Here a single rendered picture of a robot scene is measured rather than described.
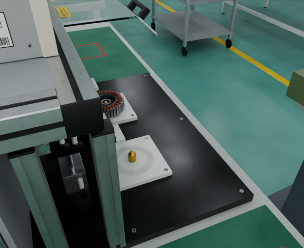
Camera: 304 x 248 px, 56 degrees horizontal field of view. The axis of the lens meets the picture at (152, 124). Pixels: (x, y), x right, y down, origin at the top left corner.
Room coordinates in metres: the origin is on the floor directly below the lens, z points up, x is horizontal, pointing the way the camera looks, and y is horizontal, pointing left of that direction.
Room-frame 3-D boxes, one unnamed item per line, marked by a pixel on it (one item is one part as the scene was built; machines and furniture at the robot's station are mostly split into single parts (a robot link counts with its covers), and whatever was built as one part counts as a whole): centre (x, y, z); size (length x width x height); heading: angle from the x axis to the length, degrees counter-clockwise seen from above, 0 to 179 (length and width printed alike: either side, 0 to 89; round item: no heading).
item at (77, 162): (0.46, 0.18, 0.80); 0.08 x 0.05 x 0.06; 22
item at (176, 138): (0.62, 0.11, 0.76); 0.64 x 0.47 x 0.02; 22
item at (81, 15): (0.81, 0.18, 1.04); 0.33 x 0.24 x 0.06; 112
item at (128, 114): (0.74, 0.14, 0.78); 0.15 x 0.15 x 0.01; 22
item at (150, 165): (0.51, 0.05, 0.78); 0.15 x 0.15 x 0.01; 22
